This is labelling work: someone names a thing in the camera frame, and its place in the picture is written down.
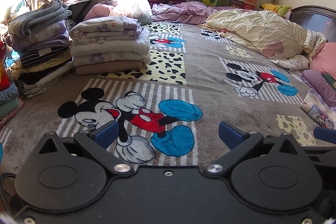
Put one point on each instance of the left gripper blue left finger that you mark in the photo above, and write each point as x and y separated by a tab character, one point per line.
95	144

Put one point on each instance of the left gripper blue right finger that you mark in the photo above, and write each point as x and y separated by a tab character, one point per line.
241	145

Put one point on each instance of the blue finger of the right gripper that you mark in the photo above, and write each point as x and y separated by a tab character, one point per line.
325	134

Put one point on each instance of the colourful clothes pile left edge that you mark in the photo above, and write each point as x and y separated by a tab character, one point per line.
10	101

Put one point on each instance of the folded white quilted clothes stack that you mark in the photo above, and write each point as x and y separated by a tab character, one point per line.
109	44

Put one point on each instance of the tall folded clothes stack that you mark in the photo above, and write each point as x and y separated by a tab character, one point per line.
42	42

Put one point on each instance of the cream sequin patterned garment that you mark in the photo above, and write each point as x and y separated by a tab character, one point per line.
318	110

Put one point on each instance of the purple pillow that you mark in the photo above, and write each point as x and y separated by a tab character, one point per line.
316	81

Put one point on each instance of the pink pillow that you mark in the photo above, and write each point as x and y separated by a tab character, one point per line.
325	59

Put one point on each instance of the Mickey Mouse grey blanket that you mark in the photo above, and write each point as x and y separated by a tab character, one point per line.
169	111

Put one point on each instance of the white floral small blanket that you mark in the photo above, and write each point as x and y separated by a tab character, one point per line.
311	45

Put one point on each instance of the cream yellow comforter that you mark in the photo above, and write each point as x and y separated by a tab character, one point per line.
261	31

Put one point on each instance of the dark wooden headboard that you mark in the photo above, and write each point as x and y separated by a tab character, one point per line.
316	18

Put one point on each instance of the yellow plush toy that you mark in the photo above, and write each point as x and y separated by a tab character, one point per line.
281	10

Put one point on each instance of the dark side desk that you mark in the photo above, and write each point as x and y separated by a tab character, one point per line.
76	6

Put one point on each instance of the purple crumpled bedsheet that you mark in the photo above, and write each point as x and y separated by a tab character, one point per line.
187	12

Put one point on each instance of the white plastic bag bundle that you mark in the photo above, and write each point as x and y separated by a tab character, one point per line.
136	9

